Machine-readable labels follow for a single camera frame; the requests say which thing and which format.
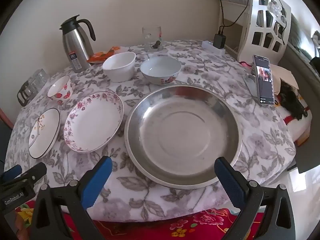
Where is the grey phone stand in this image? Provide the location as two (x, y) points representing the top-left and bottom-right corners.
(242, 74), (260, 98)

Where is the grey floral tablecloth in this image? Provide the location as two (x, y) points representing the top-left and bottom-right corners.
(4, 39), (297, 222)

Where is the black charger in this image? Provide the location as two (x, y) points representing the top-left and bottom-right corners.
(213, 26), (227, 49)

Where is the beige paper box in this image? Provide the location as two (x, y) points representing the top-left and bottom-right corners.
(271, 64), (299, 90)

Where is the white knitted cloth red trim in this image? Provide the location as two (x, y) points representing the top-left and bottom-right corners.
(275, 97), (312, 147)

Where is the pink floral plate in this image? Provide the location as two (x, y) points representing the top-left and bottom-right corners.
(64, 91), (124, 153)

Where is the dark cloth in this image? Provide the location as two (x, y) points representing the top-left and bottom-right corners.
(276, 80), (310, 120)

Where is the dark grey panel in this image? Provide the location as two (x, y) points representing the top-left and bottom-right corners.
(295, 140), (320, 174)

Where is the smartphone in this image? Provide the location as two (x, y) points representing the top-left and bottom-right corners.
(252, 54), (275, 107)

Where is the white power strip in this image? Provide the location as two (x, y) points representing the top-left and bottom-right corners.
(202, 40), (225, 54)

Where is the white square bowl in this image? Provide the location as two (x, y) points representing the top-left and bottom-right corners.
(102, 52), (136, 82)

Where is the light blue bowl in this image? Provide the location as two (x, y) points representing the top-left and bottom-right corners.
(140, 56), (182, 85)

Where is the clear glass mug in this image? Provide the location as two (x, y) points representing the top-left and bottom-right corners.
(142, 25), (165, 53)

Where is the black rimmed branch print plate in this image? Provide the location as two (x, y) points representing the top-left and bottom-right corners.
(28, 108), (61, 159)

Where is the red floral blanket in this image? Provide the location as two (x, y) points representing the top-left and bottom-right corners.
(15, 200), (253, 240)

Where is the large steel basin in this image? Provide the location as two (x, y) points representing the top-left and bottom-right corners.
(124, 85), (243, 190)

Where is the glass carafe black handle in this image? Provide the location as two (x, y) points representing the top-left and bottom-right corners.
(17, 82), (35, 107)

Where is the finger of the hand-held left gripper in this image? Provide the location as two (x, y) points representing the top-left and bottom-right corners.
(2, 164), (22, 180)
(1, 162), (48, 188)

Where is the black cable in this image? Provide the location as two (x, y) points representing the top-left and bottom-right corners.
(224, 0), (253, 28)
(219, 0), (242, 34)

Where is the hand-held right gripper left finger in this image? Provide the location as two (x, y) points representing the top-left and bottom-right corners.
(30, 156), (113, 240)

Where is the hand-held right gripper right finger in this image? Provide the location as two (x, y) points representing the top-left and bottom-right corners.
(214, 156), (297, 240)

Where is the white lattice chair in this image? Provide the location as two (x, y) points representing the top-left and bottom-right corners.
(217, 0), (292, 65)

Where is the stainless steel thermos jug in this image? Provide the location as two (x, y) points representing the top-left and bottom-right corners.
(59, 15), (97, 73)

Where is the strawberry print bowl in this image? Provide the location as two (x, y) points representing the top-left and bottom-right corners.
(47, 75), (73, 105)

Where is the clear glass ornament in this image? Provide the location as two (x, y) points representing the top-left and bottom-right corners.
(269, 1), (287, 18)

